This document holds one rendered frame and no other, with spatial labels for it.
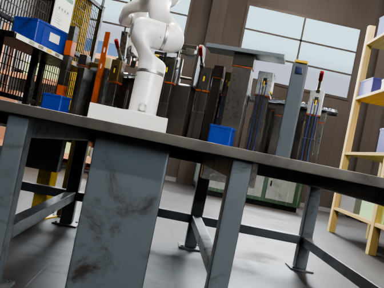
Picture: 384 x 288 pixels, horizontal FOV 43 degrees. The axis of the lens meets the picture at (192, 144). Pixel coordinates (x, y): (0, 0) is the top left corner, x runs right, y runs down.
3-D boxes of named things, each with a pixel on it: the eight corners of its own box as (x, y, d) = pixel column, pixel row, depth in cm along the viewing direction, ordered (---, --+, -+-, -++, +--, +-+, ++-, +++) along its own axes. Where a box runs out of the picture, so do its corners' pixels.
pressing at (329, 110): (335, 117, 263) (336, 114, 263) (339, 112, 241) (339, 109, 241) (103, 76, 294) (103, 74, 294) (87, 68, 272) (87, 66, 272)
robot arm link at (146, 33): (166, 76, 205) (178, 22, 207) (124, 64, 199) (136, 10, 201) (159, 80, 216) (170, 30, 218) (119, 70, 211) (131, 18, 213)
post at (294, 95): (290, 160, 226) (308, 68, 227) (290, 160, 219) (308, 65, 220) (274, 158, 228) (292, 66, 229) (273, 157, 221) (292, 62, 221)
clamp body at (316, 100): (310, 166, 241) (324, 95, 242) (311, 166, 230) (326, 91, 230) (295, 163, 243) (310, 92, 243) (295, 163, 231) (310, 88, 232)
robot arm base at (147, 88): (163, 119, 198) (172, 75, 200) (117, 109, 197) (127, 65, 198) (162, 124, 217) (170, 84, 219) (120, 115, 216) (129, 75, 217)
